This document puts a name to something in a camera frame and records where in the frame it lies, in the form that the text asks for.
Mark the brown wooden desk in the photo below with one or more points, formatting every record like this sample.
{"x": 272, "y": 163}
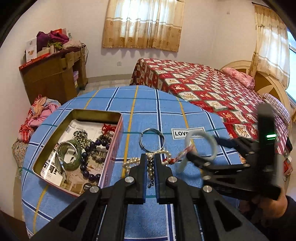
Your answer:
{"x": 60, "y": 76}

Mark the thin silver bangle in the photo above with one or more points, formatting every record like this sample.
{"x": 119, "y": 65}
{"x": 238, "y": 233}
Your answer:
{"x": 151, "y": 140}

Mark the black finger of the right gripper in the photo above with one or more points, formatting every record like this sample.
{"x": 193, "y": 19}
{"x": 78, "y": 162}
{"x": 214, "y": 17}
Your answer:
{"x": 230, "y": 143}
{"x": 197, "y": 161}

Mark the wooden headboard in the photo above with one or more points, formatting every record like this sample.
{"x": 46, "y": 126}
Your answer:
{"x": 263, "y": 83}

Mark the flat red box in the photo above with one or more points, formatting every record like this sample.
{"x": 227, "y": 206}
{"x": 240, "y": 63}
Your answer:
{"x": 34, "y": 61}

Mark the printed paper in tin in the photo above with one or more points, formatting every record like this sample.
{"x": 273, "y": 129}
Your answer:
{"x": 95, "y": 147}

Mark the striped pillow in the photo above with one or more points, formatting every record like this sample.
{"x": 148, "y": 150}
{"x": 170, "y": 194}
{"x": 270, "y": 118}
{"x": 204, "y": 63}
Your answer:
{"x": 278, "y": 106}

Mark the pink floral pillow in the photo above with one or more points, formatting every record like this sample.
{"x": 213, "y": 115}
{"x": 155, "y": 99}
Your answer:
{"x": 246, "y": 80}

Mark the blue plaid tablecloth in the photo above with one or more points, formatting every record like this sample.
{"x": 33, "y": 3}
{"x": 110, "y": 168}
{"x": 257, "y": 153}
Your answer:
{"x": 142, "y": 108}

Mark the pink metal tin box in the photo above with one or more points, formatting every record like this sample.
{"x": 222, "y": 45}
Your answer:
{"x": 97, "y": 116}

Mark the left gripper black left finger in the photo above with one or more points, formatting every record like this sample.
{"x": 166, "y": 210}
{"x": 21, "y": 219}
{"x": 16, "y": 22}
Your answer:
{"x": 99, "y": 213}

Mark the green jade bangle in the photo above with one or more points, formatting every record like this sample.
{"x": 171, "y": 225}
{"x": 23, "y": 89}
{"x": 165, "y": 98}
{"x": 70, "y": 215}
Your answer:
{"x": 68, "y": 156}

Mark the beige side curtain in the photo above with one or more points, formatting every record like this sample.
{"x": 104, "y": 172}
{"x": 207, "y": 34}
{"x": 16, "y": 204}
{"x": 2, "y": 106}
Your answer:
{"x": 272, "y": 50}

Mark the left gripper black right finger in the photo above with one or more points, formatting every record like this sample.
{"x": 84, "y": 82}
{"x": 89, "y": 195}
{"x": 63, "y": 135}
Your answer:
{"x": 201, "y": 213}

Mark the right hand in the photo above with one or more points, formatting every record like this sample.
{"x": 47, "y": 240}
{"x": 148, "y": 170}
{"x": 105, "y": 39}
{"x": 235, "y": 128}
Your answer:
{"x": 271, "y": 209}

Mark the pile of clothes on floor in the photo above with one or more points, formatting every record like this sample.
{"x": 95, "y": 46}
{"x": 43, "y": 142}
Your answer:
{"x": 41, "y": 108}

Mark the clothes heap on desk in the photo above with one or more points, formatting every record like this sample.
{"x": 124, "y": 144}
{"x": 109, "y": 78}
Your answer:
{"x": 56, "y": 39}

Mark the beige window curtain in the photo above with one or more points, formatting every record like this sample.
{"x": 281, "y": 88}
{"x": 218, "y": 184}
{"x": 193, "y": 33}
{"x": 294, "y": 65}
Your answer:
{"x": 143, "y": 25}

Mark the red patterned bedspread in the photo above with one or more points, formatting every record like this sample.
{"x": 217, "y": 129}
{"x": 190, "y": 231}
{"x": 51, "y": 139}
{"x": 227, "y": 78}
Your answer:
{"x": 211, "y": 90}

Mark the white product box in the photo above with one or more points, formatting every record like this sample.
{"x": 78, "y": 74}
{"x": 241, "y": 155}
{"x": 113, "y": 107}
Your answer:
{"x": 31, "y": 50}

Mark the red knot charm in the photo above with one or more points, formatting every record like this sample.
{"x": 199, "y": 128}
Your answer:
{"x": 108, "y": 129}

